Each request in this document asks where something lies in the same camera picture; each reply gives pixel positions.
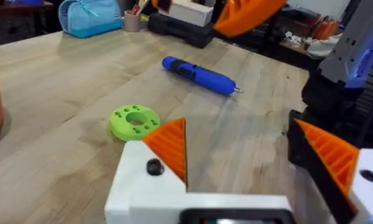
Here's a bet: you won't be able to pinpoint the large orange plastic object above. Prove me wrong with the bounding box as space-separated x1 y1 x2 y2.
213 0 287 38

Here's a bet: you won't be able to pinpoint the blue electric screwdriver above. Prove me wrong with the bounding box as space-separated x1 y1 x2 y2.
161 55 244 96

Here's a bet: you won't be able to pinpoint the pale pink pen cup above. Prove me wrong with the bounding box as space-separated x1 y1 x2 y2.
124 10 142 32

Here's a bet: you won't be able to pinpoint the left gripper white and orange right finger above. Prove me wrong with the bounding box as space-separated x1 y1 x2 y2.
287 110 373 224

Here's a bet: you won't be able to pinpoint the white crumpled cloth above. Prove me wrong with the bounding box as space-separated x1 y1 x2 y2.
306 33 343 60

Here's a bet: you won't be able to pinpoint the white cardboard box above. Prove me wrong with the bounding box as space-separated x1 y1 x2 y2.
168 0 214 27

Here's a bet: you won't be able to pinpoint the left gripper white and orange left finger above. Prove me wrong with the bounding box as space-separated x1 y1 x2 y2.
104 117 188 224

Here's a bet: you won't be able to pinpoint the orange items on shelf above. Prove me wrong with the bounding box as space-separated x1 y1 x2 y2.
310 18 341 40

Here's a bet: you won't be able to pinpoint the green disc with holes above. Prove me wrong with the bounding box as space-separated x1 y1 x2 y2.
109 105 162 142

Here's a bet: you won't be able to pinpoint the black tool case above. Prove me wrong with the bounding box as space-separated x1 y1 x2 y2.
147 12 217 49

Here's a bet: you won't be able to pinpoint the light blue zip bag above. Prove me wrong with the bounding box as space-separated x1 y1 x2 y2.
58 0 124 39

